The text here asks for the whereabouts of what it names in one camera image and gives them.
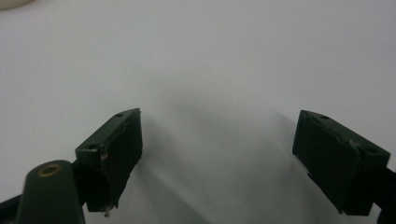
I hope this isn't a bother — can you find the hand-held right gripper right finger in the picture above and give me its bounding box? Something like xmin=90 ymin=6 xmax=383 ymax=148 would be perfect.
xmin=291 ymin=109 xmax=391 ymax=217

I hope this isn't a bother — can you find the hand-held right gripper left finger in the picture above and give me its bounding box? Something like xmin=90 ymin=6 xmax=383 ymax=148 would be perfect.
xmin=75 ymin=107 xmax=144 ymax=217

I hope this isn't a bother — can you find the cream round object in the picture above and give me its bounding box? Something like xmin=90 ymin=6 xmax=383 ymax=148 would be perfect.
xmin=0 ymin=0 xmax=34 ymax=11

